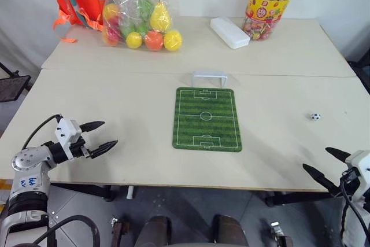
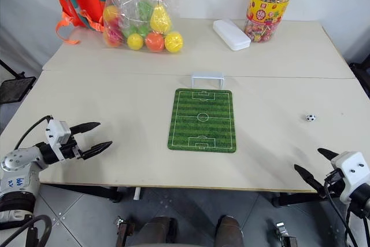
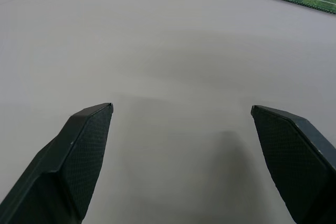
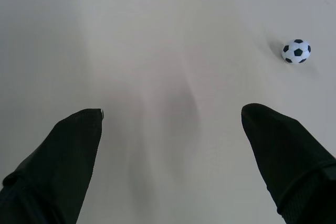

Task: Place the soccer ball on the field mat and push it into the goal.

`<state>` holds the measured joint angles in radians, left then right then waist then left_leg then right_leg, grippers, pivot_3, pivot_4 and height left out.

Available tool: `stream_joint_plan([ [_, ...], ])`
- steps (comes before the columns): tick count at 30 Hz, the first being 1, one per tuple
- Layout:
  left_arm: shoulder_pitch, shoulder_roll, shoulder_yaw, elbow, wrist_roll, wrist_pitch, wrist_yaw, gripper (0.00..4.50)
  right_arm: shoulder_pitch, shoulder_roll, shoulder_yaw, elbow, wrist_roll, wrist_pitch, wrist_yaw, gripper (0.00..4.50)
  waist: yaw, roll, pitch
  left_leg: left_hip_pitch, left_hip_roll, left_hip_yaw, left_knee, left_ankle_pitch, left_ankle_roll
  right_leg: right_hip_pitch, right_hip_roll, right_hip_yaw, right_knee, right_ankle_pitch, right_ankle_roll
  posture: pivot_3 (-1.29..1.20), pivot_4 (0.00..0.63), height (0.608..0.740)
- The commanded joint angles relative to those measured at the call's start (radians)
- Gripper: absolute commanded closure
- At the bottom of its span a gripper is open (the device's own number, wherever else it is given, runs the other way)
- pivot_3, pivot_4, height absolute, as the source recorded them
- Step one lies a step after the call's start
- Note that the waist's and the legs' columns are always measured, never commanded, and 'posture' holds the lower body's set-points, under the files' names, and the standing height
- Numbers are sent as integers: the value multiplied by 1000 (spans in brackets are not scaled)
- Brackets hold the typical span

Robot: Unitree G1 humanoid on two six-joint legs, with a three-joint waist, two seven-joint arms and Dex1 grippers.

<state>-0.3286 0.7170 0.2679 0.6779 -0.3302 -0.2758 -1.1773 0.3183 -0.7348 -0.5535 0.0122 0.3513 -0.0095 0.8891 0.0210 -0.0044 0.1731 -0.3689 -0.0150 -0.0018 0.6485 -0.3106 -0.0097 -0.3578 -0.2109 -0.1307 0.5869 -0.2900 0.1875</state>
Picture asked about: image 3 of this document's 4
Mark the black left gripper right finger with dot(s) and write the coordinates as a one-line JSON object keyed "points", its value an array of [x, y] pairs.
{"points": [[294, 161]]}

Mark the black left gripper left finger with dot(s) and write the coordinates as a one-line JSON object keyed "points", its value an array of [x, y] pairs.
{"points": [[65, 171]]}

